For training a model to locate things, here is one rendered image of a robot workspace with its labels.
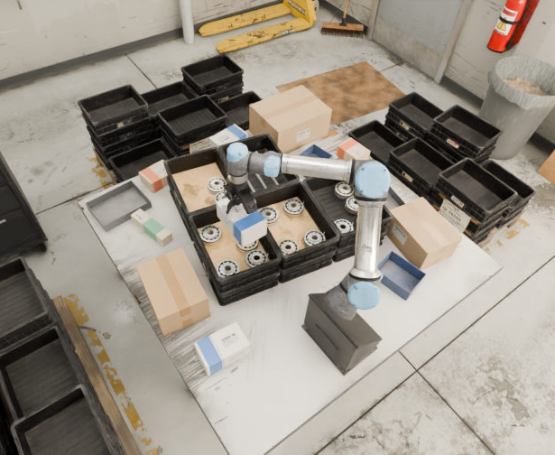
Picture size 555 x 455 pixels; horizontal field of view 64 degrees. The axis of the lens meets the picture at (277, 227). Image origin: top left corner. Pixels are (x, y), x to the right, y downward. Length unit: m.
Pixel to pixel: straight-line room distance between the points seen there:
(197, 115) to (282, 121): 0.91
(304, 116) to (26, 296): 1.79
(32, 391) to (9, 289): 0.54
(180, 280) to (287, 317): 0.51
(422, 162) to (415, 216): 1.11
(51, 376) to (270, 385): 1.09
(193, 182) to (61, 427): 1.27
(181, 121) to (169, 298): 1.69
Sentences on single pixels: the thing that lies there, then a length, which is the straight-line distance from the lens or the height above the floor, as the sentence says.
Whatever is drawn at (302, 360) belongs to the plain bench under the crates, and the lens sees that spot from 1.99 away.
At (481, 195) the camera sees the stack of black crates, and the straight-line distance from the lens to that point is 3.17.
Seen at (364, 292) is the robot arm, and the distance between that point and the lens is 1.66.
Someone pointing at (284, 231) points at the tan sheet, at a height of 0.83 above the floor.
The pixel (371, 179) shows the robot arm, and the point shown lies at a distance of 1.56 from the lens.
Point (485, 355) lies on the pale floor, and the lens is 3.10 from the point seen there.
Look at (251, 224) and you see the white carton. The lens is 1.80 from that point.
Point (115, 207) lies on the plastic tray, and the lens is 2.53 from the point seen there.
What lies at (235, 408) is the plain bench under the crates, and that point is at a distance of 1.92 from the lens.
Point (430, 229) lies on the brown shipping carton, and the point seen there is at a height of 0.86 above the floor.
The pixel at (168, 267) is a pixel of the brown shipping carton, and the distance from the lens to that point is 2.04.
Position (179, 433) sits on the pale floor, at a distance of 2.64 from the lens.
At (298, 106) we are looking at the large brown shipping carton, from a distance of 2.78.
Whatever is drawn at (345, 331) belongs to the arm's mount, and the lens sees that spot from 1.75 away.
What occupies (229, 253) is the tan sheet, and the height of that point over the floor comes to 0.83.
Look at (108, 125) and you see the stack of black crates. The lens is 3.33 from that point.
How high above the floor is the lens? 2.54
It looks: 51 degrees down
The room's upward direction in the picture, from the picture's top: 5 degrees clockwise
